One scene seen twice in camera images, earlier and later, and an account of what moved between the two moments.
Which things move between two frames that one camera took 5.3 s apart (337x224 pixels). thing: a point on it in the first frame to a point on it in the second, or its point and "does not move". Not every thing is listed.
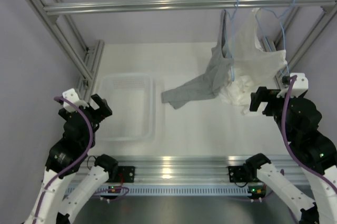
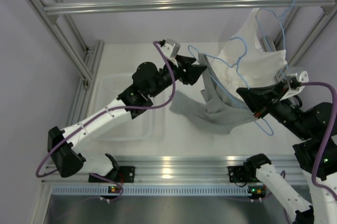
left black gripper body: [96, 118] to [172, 69]
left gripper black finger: [104, 109] to [191, 72]
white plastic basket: [137, 102] does not move
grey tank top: [219, 64] to [218, 114]
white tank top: [253, 65] does not move
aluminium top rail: [244, 2] does not move
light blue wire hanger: [231, 39] to [237, 64]
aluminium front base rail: [196, 169] does not move
